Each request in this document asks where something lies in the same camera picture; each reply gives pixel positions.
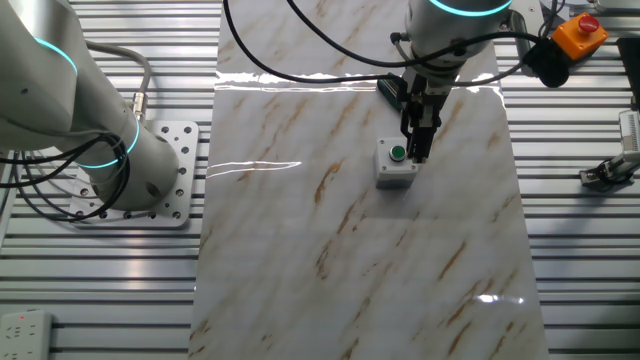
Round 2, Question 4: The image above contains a wrist camera with grey bracket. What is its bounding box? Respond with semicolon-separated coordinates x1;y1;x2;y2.
507;8;571;89

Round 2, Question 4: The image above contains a green folding hex key set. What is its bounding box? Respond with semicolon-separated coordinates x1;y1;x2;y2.
376;74;407;112

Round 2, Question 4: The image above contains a black flat device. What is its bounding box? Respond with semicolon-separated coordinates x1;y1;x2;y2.
616;37;640;104

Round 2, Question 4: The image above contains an orange emergency stop box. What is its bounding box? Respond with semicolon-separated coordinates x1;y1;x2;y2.
551;12;610;62

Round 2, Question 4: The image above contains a silver camera on stand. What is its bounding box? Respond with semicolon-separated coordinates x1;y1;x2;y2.
578;108;640;193

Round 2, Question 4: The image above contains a grey box with green button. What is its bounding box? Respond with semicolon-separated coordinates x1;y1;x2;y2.
373;137;420;190

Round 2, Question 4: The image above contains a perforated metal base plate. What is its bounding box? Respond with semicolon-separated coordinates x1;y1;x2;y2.
69;119;200;230

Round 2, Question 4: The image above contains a long black cable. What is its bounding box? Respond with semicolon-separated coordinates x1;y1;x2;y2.
222;0;401;85
285;0;544;69

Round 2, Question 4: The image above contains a grey cable with metal connector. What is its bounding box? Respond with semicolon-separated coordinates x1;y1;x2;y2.
84;40;153;123

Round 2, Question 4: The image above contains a marble pattern sheet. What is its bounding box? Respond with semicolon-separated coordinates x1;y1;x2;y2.
187;0;551;360

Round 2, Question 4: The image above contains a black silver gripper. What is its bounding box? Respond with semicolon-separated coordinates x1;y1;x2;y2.
401;69;455;164

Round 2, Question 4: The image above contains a white power strip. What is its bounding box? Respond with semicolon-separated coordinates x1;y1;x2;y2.
0;308;54;360

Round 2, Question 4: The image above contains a black cable bundle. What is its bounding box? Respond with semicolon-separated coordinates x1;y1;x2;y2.
0;132;132;224

